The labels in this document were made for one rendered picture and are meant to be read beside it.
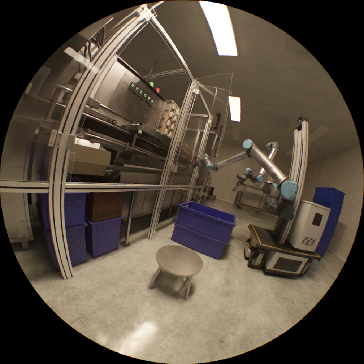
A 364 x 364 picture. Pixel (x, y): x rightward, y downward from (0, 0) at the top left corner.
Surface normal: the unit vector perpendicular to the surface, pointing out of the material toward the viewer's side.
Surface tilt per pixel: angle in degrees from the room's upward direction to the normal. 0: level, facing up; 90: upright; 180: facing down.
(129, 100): 90
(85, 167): 90
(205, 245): 90
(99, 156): 79
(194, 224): 90
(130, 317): 0
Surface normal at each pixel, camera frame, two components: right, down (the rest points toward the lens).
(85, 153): 0.92, 0.08
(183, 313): 0.26, -0.96
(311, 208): -0.38, -0.03
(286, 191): -0.73, -0.09
